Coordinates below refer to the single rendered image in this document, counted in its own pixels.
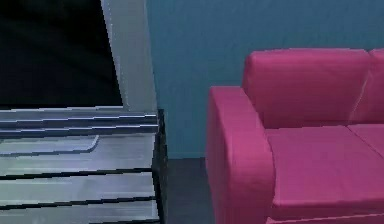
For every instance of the black table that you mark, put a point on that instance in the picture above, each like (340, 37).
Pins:
(161, 166)

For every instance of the pink sofa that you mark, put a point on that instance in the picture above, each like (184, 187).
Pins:
(300, 160)

